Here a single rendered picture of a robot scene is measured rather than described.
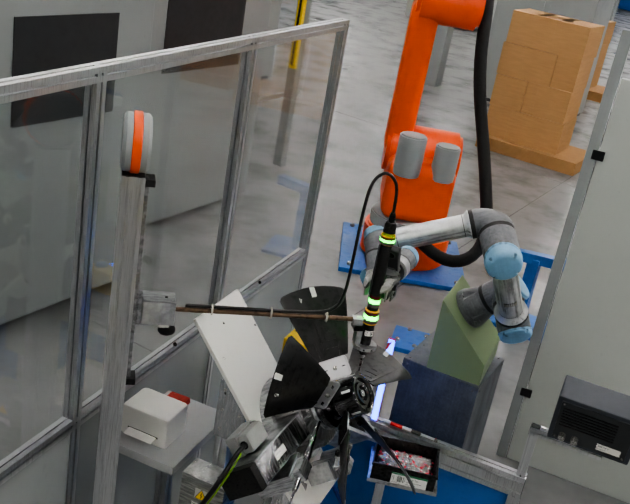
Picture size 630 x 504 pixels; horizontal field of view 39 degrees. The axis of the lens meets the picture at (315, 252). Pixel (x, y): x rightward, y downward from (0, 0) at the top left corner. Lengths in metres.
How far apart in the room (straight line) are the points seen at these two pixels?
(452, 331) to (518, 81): 7.51
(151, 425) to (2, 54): 2.33
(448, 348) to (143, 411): 1.12
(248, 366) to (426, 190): 3.93
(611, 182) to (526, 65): 6.40
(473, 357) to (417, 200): 3.33
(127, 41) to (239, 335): 2.80
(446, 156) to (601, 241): 2.30
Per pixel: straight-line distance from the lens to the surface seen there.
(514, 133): 10.62
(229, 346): 2.64
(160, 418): 2.83
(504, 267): 2.81
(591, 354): 4.47
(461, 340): 3.22
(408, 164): 6.32
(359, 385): 2.62
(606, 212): 4.23
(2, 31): 4.57
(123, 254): 2.38
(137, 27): 5.23
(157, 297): 2.48
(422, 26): 6.40
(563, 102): 10.43
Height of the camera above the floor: 2.57
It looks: 23 degrees down
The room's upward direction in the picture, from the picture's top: 10 degrees clockwise
